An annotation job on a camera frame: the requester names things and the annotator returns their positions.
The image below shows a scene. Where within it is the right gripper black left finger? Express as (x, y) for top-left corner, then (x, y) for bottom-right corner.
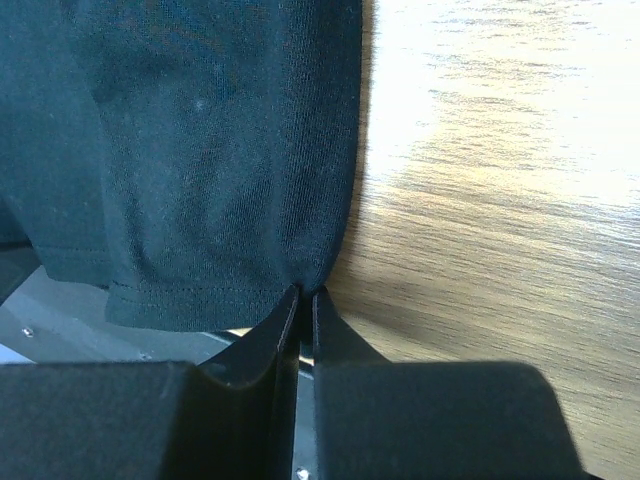
(1, 288), (299, 479)

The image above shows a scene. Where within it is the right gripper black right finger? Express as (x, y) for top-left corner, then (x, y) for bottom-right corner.
(311, 291), (586, 479)

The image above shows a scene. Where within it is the black t-shirt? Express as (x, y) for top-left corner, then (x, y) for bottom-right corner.
(1, 1), (362, 332)

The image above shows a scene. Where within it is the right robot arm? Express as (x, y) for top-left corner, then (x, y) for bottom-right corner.
(1, 248), (586, 479)

